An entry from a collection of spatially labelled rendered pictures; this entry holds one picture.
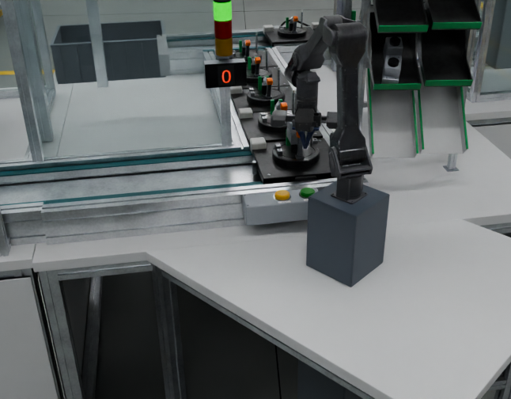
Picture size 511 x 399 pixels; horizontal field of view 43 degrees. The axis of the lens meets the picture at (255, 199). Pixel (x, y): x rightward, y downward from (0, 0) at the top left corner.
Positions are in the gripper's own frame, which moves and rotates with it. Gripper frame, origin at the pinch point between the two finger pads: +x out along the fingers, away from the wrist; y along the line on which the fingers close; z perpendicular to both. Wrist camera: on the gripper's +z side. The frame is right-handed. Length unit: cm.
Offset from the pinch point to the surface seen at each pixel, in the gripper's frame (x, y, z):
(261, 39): 16, -31, -153
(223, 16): -28.2, -24.5, -15.6
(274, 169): 12.2, -9.0, -3.7
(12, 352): 54, -79, 35
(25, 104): -5, -81, -3
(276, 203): 13.3, -6.5, 14.5
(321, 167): 12.1, 4.5, -6.1
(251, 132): 12.1, -19.1, -29.0
